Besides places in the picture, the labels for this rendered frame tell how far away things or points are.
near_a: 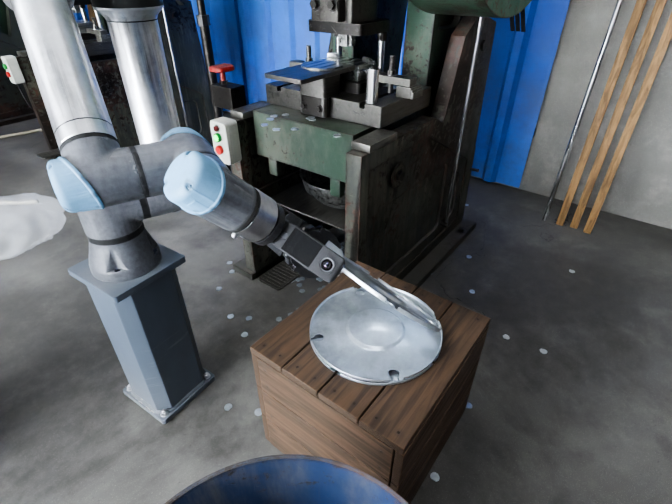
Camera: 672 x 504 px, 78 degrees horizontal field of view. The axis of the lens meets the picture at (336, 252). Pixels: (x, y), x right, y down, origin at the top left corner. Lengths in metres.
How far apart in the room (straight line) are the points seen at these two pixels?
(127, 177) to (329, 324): 0.52
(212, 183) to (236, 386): 0.86
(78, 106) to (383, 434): 0.69
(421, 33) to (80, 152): 1.10
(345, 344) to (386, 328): 0.10
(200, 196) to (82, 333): 1.16
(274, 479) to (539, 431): 0.83
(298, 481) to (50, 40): 0.70
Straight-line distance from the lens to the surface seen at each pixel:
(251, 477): 0.65
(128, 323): 1.08
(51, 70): 0.73
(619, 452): 1.38
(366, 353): 0.89
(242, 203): 0.58
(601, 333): 1.68
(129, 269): 1.01
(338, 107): 1.29
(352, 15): 1.30
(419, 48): 1.49
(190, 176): 0.55
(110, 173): 0.64
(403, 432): 0.80
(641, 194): 2.46
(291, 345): 0.92
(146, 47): 0.90
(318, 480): 0.66
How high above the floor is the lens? 1.02
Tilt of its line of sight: 34 degrees down
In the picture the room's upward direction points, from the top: straight up
